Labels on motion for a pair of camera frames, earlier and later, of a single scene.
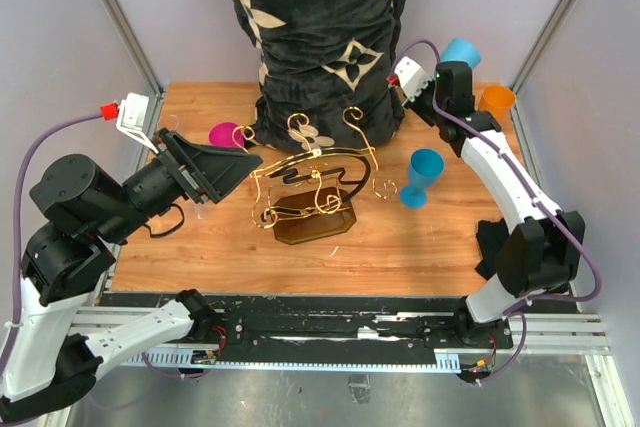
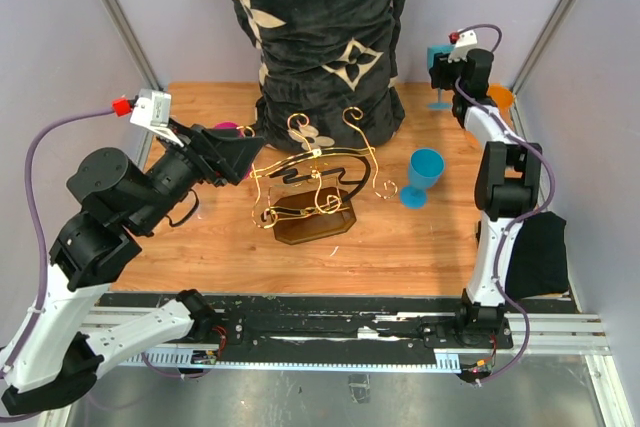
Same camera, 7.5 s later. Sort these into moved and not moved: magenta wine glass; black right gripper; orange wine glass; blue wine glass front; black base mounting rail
Moved: blue wine glass front; black right gripper
Not moved: black base mounting rail; orange wine glass; magenta wine glass
